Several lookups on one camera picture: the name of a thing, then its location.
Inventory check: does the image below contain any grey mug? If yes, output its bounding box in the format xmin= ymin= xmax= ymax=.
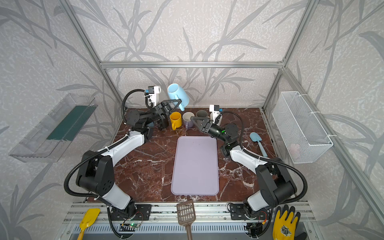
xmin=196 ymin=110 xmax=208 ymax=118

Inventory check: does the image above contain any purple mug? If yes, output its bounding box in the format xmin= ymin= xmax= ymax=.
xmin=182 ymin=112 xmax=195 ymax=130

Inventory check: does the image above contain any yellow mug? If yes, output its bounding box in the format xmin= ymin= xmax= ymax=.
xmin=170 ymin=112 xmax=183 ymax=131

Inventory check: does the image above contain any light blue mug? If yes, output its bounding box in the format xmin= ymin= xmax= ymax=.
xmin=167 ymin=84 xmax=190 ymax=111

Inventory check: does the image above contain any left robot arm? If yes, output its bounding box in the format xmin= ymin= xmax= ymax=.
xmin=64 ymin=87 xmax=184 ymax=219

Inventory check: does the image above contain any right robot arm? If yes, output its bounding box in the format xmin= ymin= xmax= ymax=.
xmin=191 ymin=117 xmax=308 ymax=219

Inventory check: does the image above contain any light blue spatula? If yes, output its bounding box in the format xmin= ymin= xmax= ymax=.
xmin=250 ymin=132 xmax=268 ymax=158

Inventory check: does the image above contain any lavender tray mat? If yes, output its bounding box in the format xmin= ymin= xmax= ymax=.
xmin=171 ymin=136 xmax=219 ymax=196

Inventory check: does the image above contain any brown slotted spatula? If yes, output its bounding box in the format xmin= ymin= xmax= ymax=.
xmin=176 ymin=200 xmax=196 ymax=240

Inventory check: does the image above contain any clear plastic shelf bin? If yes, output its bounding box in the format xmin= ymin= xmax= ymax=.
xmin=9 ymin=94 xmax=98 ymax=163

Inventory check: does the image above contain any yellow work glove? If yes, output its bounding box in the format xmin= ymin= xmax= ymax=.
xmin=273 ymin=205 xmax=301 ymax=240

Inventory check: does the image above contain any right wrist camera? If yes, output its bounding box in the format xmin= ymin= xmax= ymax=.
xmin=209 ymin=105 xmax=223 ymax=126

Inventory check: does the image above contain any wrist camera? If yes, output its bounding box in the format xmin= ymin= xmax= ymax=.
xmin=145 ymin=86 xmax=161 ymax=109
xmin=209 ymin=105 xmax=223 ymax=126

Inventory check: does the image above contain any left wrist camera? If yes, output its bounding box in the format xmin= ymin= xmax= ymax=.
xmin=145 ymin=86 xmax=161 ymax=109

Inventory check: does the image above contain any white wire basket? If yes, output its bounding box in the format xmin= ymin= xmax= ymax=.
xmin=272 ymin=91 xmax=333 ymax=164

